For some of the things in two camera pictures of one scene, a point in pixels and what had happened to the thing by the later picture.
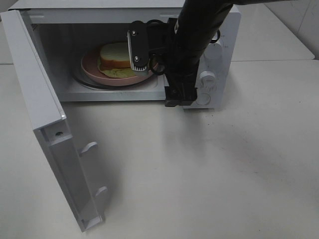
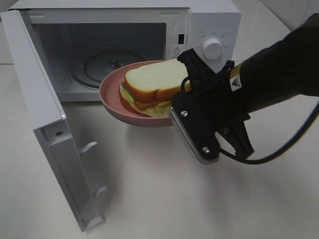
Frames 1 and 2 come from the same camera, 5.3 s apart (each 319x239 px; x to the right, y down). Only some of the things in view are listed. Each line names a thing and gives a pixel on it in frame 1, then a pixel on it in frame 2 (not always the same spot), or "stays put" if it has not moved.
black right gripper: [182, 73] to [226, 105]
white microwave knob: [213, 51] stays put
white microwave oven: [83, 46] stays put
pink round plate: [89, 65] to [109, 89]
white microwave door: [49, 121] stays put
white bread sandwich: [115, 55] to [149, 89]
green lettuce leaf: [116, 72] to [163, 109]
